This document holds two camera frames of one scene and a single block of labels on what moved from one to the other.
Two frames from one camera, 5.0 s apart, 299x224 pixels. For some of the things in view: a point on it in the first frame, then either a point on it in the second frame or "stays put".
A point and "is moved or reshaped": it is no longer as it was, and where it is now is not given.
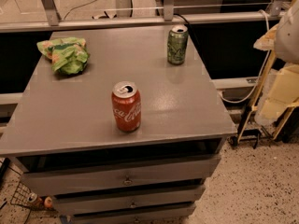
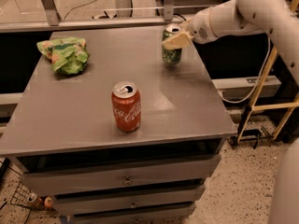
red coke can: (127, 105) stays put
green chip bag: (68, 55) stays put
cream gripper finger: (266, 42) -> (200, 28)
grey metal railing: (123, 13) stays put
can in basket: (35, 200) stays put
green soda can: (177, 44) is moved or reshaped
